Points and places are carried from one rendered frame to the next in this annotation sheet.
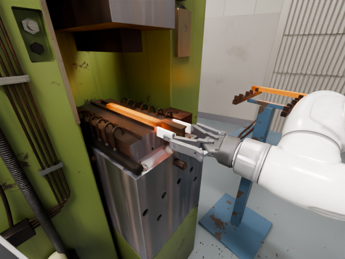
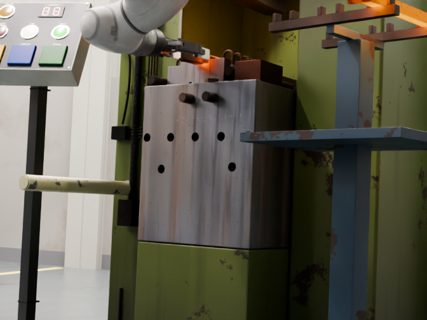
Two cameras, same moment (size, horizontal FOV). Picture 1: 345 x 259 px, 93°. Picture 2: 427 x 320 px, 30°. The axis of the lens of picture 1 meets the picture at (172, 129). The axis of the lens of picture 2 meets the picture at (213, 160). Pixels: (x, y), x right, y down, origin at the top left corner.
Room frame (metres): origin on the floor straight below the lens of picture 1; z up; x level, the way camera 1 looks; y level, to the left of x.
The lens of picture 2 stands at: (0.35, -2.20, 0.59)
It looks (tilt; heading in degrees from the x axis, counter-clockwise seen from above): 3 degrees up; 86
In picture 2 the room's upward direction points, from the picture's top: 2 degrees clockwise
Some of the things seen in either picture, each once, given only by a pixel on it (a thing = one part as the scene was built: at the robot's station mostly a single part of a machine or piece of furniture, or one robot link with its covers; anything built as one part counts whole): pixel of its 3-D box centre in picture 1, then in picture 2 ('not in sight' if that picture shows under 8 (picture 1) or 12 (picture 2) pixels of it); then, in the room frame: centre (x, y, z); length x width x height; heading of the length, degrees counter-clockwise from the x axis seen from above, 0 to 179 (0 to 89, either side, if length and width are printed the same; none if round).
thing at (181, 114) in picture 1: (175, 119); (258, 75); (0.64, -0.01, 0.95); 0.12 x 0.09 x 0.07; 50
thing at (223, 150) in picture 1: (219, 147); (156, 43); (0.35, -0.12, 1.00); 0.09 x 0.08 x 0.07; 50
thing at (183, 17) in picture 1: (183, 34); not in sight; (0.79, -0.04, 1.27); 0.09 x 0.02 x 0.17; 140
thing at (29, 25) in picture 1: (34, 36); not in sight; (0.41, 0.30, 1.25); 0.03 x 0.03 x 0.07; 50
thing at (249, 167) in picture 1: (250, 159); (138, 38); (0.30, -0.18, 1.00); 0.09 x 0.06 x 0.09; 140
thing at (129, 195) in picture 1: (134, 165); (248, 169); (0.64, 0.19, 0.69); 0.56 x 0.38 x 0.45; 50
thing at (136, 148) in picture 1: (118, 121); (235, 82); (0.59, 0.22, 0.96); 0.42 x 0.20 x 0.09; 50
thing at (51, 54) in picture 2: not in sight; (53, 56); (0.04, 0.20, 1.01); 0.07 x 0.05 x 0.07; 165
